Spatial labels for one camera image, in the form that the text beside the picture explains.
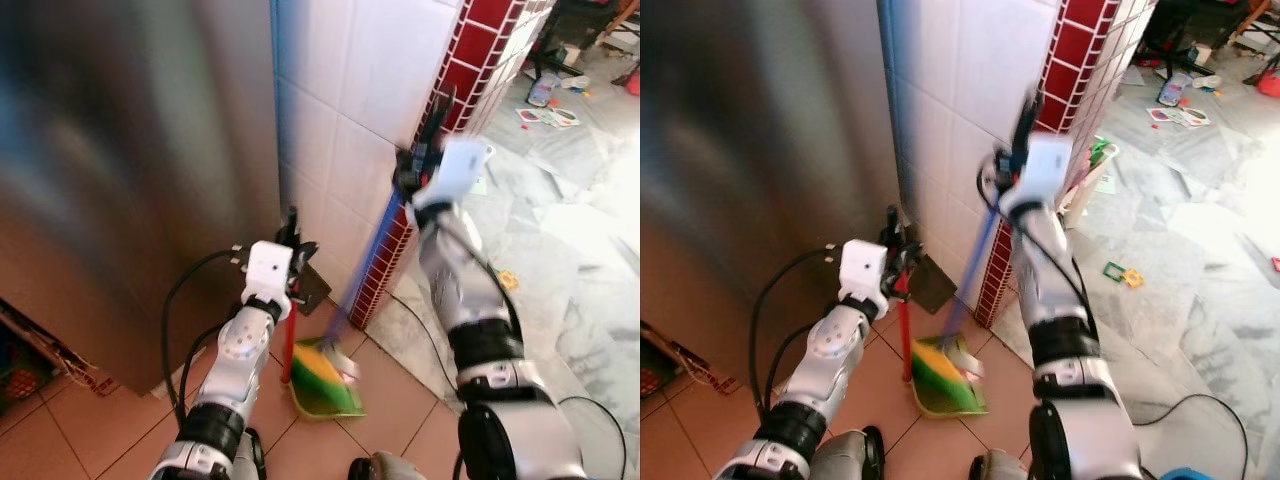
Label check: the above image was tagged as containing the stainless steel fridge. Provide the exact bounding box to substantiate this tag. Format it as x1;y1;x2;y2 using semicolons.
0;0;289;397
640;0;909;397

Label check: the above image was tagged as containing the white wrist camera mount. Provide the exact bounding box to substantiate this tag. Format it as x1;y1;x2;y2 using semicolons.
243;240;295;303
1018;134;1074;207
840;239;890;307
428;136;495;207

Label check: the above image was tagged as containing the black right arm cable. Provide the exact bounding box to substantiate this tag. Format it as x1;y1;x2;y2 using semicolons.
976;162;1099;336
432;222;524;346

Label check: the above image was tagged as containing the red-handled green dustpan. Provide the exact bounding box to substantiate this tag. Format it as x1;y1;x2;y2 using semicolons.
899;272;990;417
280;305;367;420

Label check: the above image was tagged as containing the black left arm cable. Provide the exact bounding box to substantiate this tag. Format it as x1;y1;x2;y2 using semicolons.
161;246;249;426
747;246;847;426

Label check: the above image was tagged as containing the grey robot leg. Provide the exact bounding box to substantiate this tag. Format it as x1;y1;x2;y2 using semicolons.
347;451;426;480
967;449;1033;480
228;428;268;480
812;427;887;480

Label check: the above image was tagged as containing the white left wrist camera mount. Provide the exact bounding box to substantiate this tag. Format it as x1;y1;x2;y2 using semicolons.
840;239;890;307
243;240;295;303

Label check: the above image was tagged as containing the thin black floor cable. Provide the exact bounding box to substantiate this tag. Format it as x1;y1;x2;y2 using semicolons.
388;292;629;480
1128;392;1251;480

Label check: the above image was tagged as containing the black furniture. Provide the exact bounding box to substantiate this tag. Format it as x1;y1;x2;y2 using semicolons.
543;0;629;53
1138;0;1243;58

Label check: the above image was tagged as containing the red plastic crate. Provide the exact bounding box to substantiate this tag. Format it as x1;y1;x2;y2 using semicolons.
640;338;683;401
0;335;43;406

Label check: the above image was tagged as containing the blue-handled broom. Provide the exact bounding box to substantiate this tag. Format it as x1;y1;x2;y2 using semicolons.
918;202;1006;399
298;188;409;401

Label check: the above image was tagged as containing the blue book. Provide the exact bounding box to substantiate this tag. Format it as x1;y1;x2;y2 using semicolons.
1157;70;1194;107
527;73;563;109

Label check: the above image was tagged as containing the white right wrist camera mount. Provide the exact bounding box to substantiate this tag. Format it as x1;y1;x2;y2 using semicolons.
428;136;495;207
1018;134;1074;207

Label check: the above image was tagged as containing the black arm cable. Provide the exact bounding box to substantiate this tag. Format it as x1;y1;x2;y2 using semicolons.
747;246;847;426
976;162;1099;336
161;246;249;426
432;222;524;346

